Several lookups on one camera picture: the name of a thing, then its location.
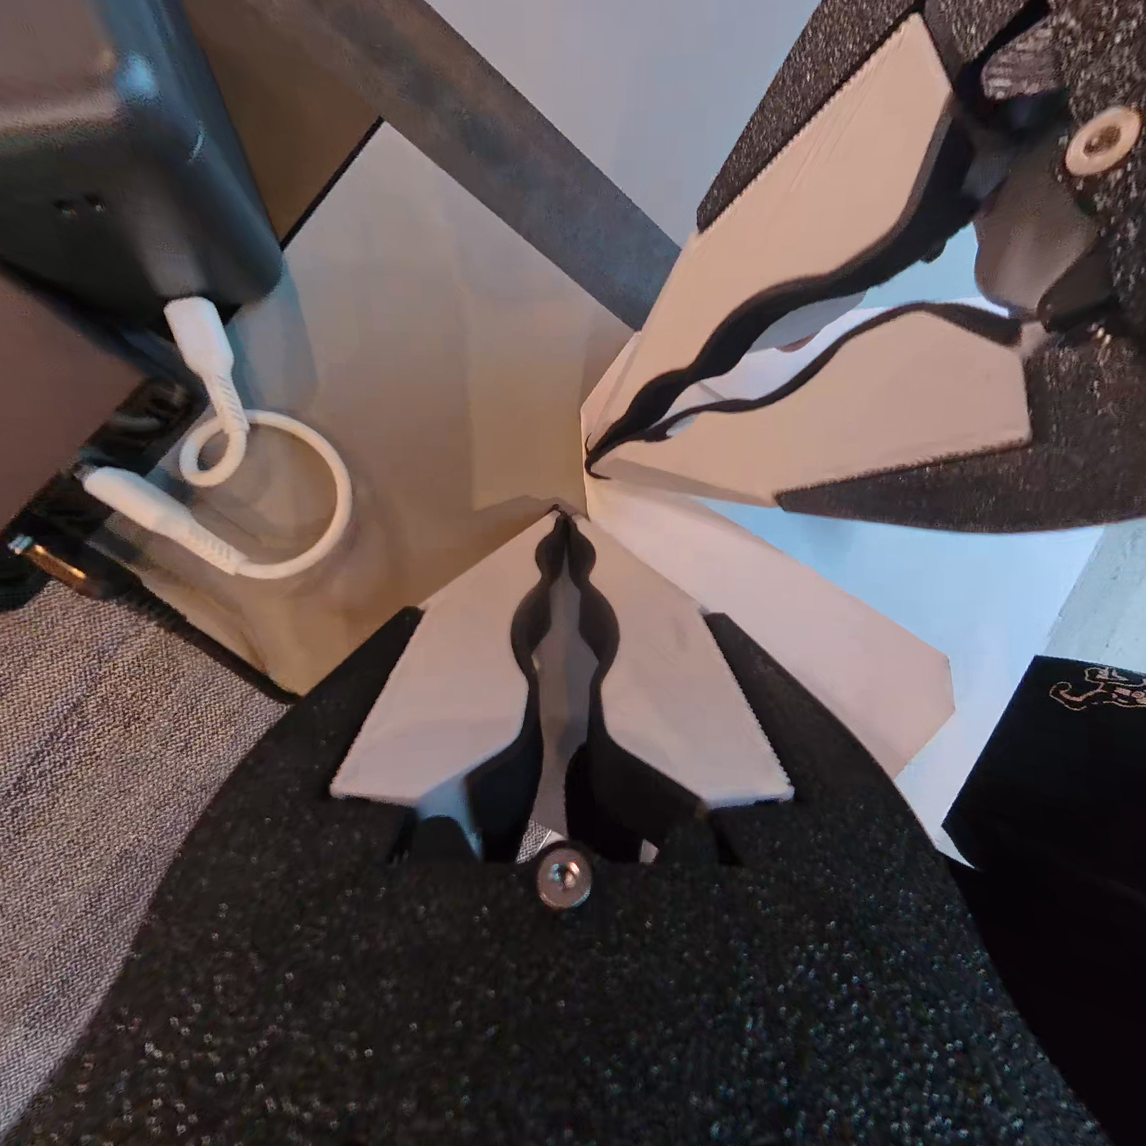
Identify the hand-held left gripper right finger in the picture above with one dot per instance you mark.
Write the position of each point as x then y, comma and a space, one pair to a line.
680, 707

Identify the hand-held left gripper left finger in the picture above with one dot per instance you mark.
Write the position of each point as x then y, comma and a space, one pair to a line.
447, 707

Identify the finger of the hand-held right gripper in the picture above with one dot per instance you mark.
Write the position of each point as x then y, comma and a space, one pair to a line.
895, 412
787, 206

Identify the white paper sheet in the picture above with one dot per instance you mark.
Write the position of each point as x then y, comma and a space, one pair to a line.
805, 626

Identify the white desk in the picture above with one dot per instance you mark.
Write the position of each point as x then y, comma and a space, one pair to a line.
402, 358

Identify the person's black clothing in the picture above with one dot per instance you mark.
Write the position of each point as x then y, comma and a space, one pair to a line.
1056, 850

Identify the dark electronic device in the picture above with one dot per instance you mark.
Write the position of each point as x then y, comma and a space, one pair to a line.
107, 465

